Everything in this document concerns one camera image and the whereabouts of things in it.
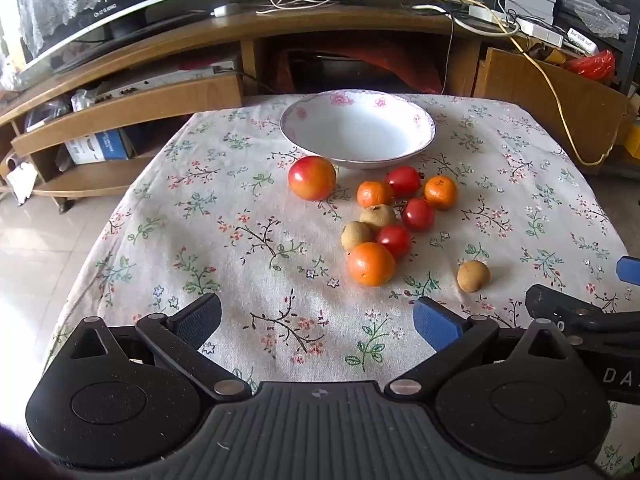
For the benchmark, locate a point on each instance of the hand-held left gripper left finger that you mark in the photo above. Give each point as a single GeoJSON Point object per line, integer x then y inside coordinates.
{"type": "Point", "coordinates": [200, 318]}

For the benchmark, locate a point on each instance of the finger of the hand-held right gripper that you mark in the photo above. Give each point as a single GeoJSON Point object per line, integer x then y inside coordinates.
{"type": "Point", "coordinates": [552, 301]}
{"type": "Point", "coordinates": [629, 269]}

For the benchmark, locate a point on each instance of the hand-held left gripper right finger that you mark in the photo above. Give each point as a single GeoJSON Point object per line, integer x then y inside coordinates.
{"type": "Point", "coordinates": [435, 323]}

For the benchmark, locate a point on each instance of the small brown kiwi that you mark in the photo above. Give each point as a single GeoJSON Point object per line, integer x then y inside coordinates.
{"type": "Point", "coordinates": [378, 216]}
{"type": "Point", "coordinates": [473, 275]}
{"type": "Point", "coordinates": [356, 235]}

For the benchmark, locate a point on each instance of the large orange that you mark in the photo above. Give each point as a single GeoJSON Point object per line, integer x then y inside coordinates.
{"type": "Point", "coordinates": [371, 264]}

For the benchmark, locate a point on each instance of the red tomato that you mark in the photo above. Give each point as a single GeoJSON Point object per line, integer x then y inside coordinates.
{"type": "Point", "coordinates": [394, 240]}
{"type": "Point", "coordinates": [403, 181]}
{"type": "Point", "coordinates": [418, 214]}

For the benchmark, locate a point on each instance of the small mandarin orange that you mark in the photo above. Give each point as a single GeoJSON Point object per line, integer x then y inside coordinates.
{"type": "Point", "coordinates": [374, 194]}
{"type": "Point", "coordinates": [441, 192]}

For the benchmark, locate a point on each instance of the large red yellow apple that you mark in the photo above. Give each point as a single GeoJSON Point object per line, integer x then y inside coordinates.
{"type": "Point", "coordinates": [311, 178]}

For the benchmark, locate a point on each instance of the white floral porcelain bowl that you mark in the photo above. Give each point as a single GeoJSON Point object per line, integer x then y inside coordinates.
{"type": "Point", "coordinates": [357, 127]}

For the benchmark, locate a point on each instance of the floral tablecloth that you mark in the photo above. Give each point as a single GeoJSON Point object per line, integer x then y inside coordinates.
{"type": "Point", "coordinates": [225, 240]}

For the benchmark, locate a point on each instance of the yellow container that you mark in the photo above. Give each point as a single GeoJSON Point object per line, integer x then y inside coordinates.
{"type": "Point", "coordinates": [632, 140]}

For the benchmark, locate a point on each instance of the blue and white box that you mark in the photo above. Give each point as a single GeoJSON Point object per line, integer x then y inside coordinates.
{"type": "Point", "coordinates": [97, 146]}

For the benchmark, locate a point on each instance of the red plastic bag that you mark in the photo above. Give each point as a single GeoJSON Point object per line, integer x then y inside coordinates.
{"type": "Point", "coordinates": [592, 66]}

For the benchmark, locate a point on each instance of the white paper sheet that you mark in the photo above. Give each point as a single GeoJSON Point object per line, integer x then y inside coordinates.
{"type": "Point", "coordinates": [21, 182]}

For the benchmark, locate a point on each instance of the wooden TV stand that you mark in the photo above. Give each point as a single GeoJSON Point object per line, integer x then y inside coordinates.
{"type": "Point", "coordinates": [165, 95]}

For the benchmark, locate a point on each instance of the white router box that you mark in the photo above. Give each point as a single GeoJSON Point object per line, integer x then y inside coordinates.
{"type": "Point", "coordinates": [582, 40]}

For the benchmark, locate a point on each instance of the silver media player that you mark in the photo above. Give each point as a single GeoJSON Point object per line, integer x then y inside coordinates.
{"type": "Point", "coordinates": [165, 80]}

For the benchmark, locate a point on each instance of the clear plastic bag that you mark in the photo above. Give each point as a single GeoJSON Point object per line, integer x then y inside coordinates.
{"type": "Point", "coordinates": [82, 99]}

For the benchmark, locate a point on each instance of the white power strip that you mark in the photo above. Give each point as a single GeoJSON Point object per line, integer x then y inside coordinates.
{"type": "Point", "coordinates": [540, 29]}

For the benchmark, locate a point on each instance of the white power adapter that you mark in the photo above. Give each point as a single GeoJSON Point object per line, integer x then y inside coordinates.
{"type": "Point", "coordinates": [226, 10]}

